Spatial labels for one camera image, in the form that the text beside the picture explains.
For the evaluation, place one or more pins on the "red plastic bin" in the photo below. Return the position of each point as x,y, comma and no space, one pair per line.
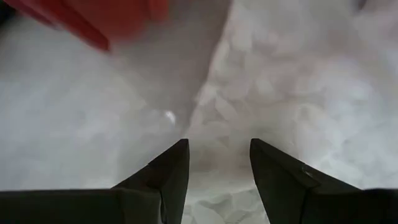
93,18

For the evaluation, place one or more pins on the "white lace garment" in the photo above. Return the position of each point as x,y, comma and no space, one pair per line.
280,93

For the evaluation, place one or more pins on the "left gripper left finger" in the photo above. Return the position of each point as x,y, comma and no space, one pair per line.
168,174

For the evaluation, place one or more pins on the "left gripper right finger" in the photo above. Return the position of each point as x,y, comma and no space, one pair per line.
286,186

